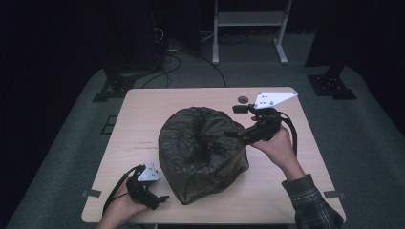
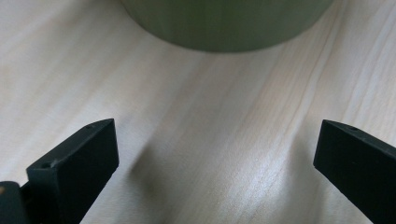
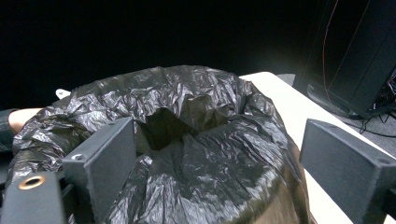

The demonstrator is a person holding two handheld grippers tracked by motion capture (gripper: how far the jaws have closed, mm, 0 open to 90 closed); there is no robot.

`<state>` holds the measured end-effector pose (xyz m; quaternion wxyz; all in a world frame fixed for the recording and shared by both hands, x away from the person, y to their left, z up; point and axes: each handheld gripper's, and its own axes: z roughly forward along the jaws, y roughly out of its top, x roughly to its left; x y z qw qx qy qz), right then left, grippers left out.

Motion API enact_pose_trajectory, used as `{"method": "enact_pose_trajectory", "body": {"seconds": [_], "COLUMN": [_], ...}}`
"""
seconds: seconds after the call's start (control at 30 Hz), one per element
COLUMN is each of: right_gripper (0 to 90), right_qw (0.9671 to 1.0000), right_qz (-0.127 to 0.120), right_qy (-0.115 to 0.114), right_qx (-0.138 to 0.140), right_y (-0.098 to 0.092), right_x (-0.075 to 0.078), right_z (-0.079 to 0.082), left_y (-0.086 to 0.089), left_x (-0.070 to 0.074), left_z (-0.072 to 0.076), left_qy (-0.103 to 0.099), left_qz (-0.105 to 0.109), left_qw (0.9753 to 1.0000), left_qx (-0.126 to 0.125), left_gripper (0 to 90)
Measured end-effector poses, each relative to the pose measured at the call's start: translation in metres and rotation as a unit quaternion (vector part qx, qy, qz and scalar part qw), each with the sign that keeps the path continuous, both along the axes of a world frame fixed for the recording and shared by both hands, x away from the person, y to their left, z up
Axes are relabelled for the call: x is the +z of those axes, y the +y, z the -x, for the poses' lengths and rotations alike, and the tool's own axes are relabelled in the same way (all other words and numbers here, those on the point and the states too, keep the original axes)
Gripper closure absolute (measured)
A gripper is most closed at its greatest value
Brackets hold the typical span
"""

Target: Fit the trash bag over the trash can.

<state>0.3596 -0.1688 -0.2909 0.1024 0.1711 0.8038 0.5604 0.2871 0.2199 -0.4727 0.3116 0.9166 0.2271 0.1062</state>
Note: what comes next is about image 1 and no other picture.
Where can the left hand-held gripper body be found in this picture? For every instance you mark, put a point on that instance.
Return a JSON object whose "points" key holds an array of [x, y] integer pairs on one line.
{"points": [[141, 191]]}

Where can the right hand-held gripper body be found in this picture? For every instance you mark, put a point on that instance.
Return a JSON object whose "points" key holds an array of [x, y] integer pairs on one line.
{"points": [[267, 122]]}

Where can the person's left hand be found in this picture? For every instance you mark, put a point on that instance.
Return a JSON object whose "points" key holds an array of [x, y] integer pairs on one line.
{"points": [[119, 210]]}

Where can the black metal stand base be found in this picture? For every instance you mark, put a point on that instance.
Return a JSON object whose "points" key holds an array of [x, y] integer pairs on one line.
{"points": [[331, 84], [116, 87]]}

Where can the grey tape strip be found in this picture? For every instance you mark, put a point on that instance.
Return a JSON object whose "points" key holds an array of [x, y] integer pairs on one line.
{"points": [[91, 193], [334, 194]]}

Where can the white metal stand frame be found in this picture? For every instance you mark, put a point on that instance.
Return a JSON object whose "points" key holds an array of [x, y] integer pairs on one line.
{"points": [[248, 18]]}

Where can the dark equipment box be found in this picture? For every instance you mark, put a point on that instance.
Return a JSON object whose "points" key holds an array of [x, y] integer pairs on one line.
{"points": [[133, 38]]}

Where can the black plastic garbage bag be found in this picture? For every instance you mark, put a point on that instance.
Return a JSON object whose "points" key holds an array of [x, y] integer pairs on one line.
{"points": [[191, 140]]}

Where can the person's right hand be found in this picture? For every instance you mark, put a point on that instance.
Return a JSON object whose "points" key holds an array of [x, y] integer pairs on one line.
{"points": [[281, 149]]}

